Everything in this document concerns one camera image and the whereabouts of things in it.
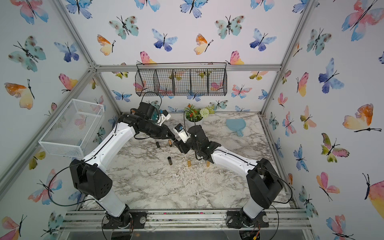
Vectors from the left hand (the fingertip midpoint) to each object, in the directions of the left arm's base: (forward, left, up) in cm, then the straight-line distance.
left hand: (174, 135), depth 78 cm
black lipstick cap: (+8, +14, -21) cm, 26 cm away
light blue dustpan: (+27, -42, -24) cm, 56 cm away
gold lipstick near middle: (-6, -7, -20) cm, 22 cm away
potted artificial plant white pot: (+21, -10, -9) cm, 25 cm away
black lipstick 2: (-2, -1, -3) cm, 4 cm away
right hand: (+1, -2, -3) cm, 4 cm away
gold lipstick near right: (-6, -18, -21) cm, 28 cm away
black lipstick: (-5, +4, -17) cm, 19 cm away
